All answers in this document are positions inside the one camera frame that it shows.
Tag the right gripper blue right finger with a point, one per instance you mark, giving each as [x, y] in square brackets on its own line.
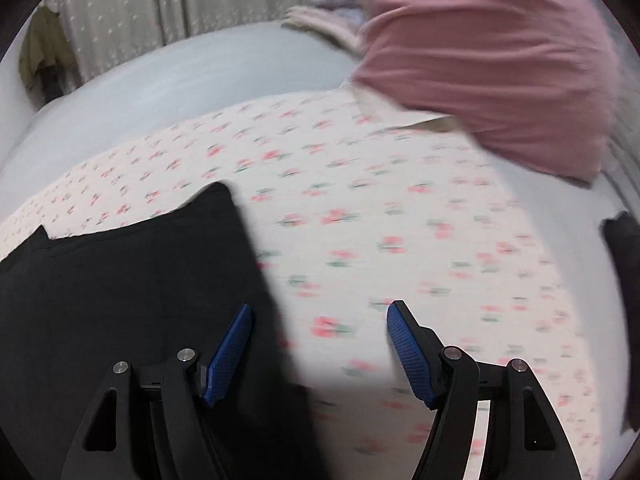
[417, 349]

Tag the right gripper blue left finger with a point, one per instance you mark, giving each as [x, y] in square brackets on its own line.
[221, 356]

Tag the black quilted jacket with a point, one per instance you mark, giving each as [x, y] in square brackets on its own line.
[101, 337]

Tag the cherry print bed cover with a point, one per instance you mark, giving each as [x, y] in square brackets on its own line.
[352, 208]

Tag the black cloth by headboard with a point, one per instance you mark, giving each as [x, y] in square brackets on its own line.
[621, 235]

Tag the pink velvet pillow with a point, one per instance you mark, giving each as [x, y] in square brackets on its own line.
[535, 81]

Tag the olive hanging coat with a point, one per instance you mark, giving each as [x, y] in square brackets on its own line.
[47, 62]

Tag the folded blankets stack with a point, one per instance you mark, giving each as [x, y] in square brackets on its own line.
[338, 21]

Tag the grey dotted curtain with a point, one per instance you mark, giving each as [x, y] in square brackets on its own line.
[107, 33]

